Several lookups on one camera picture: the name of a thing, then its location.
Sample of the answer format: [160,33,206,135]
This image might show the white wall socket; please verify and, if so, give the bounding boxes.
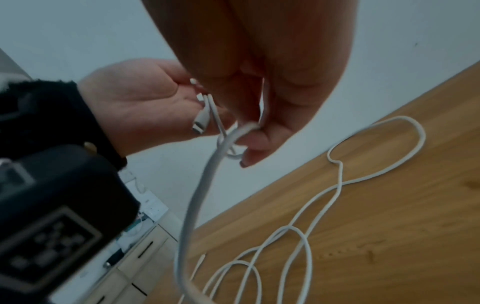
[129,189,170,222]

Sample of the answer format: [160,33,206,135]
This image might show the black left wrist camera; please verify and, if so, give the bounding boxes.
[0,145,142,304]

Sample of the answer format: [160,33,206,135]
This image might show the white drawer cabinet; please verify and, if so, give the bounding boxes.
[52,207,183,304]

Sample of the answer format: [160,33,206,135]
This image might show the person's left hand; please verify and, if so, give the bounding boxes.
[76,58,241,157]

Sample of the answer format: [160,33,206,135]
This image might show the black left wristband with markers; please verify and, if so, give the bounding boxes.
[0,78,129,171]

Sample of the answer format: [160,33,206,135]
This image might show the white cable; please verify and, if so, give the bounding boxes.
[173,78,428,304]

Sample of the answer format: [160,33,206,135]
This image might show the person's right hand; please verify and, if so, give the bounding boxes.
[141,0,362,169]

